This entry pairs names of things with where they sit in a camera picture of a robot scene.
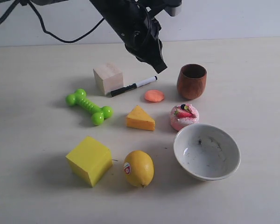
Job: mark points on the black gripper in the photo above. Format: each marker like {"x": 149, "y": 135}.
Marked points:
{"x": 136, "y": 28}

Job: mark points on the orange putty blob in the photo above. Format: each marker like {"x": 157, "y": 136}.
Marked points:
{"x": 154, "y": 96}

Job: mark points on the brown wooden cup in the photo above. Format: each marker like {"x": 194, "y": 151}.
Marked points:
{"x": 191, "y": 81}

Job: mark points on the light wooden cube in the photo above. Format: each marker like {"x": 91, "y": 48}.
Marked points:
{"x": 108, "y": 77}

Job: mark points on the black and white marker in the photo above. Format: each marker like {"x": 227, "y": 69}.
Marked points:
{"x": 133, "y": 86}

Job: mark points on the pink strawberry cake toy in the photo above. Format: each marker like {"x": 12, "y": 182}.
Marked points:
{"x": 183, "y": 115}

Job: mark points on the yellow cheese wedge toy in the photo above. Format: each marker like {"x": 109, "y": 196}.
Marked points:
{"x": 139, "y": 119}

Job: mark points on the green toy dog bone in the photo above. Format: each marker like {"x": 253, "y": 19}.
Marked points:
{"x": 98, "y": 114}

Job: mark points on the white ceramic bowl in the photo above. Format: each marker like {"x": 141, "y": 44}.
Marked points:
{"x": 206, "y": 152}

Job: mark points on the yellow lemon with sticker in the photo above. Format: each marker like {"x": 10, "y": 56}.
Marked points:
{"x": 138, "y": 168}

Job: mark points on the yellow foam block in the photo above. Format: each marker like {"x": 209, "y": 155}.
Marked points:
{"x": 90, "y": 160}

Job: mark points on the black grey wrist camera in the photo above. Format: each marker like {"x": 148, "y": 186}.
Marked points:
{"x": 172, "y": 7}

